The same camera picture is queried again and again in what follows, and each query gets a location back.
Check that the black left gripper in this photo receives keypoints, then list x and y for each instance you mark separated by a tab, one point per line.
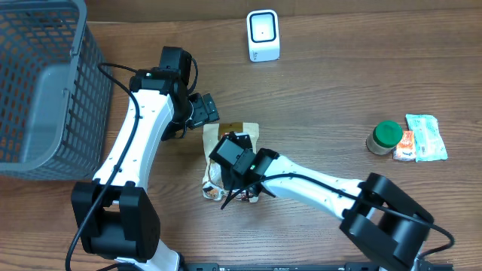
208	108

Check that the white brown snack packet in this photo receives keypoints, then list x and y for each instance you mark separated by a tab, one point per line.
212	184

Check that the teal tissue packet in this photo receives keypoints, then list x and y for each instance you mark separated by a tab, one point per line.
428	141

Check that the white barcode scanner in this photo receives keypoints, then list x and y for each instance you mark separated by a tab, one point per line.
263	35

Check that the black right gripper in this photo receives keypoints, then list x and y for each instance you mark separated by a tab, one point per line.
241	140

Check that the orange snack packet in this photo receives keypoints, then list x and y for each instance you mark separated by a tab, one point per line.
405	150

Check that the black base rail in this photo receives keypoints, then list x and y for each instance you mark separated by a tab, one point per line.
348	266

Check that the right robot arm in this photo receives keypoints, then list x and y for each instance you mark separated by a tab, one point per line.
379	218

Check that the grey plastic mesh basket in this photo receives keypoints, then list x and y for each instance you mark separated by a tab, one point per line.
54	100

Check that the green lid seasoning jar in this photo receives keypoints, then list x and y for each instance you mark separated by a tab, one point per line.
384	137

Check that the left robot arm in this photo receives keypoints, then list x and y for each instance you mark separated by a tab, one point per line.
115	217

